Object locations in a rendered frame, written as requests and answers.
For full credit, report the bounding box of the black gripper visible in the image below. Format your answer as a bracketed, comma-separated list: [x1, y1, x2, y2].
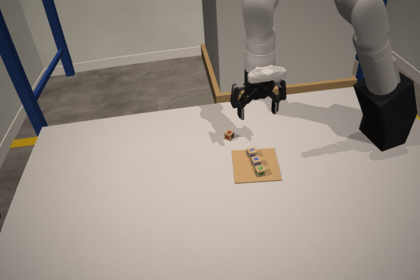
[230, 71, 286, 120]

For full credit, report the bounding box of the tan square mat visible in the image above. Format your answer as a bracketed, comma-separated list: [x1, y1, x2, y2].
[232, 148, 282, 184]

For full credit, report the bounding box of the tan wooden block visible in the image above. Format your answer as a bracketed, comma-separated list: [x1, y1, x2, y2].
[224, 130, 234, 141]
[247, 147, 257, 159]
[251, 155, 261, 168]
[255, 165, 265, 177]

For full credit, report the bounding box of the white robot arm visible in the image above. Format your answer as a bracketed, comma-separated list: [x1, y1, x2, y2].
[242, 0, 400, 95]

